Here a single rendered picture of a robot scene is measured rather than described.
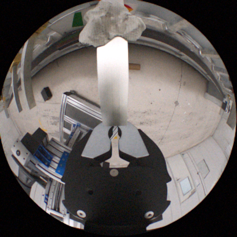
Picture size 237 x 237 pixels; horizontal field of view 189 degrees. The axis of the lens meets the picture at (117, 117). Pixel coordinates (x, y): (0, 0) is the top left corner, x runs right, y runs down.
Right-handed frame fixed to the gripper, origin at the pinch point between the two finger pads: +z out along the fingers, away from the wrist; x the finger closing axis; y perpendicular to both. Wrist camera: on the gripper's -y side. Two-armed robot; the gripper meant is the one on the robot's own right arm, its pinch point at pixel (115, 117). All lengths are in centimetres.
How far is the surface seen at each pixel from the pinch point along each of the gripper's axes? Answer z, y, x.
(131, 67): 75, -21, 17
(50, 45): 12.6, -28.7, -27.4
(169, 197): -74, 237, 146
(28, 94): -0.6, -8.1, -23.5
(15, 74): 2, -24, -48
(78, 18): 6.4, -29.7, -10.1
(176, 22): 4.4, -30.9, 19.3
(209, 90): 73, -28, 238
